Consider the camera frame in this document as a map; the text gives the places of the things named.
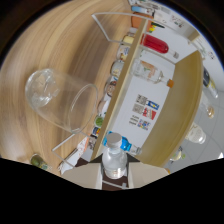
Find small colourful wall posters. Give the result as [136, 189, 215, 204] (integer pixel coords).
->
[128, 94, 160, 131]

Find clear bottle with orange cap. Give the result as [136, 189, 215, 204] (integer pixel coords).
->
[131, 59, 175, 88]

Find blue liquid glass bottle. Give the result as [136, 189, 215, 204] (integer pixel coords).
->
[103, 131, 143, 156]

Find white two-tier wooden shelf rack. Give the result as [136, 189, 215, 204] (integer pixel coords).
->
[51, 12, 205, 168]

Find clear drinking glass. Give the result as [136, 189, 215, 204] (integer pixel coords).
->
[24, 68, 99, 134]

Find glass jar of limes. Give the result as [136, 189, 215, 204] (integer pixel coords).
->
[29, 153, 51, 171]

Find silver black soda water can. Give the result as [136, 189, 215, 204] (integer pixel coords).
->
[201, 66, 219, 99]

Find red liquid glass bottle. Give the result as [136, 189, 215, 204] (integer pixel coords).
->
[139, 33, 181, 59]

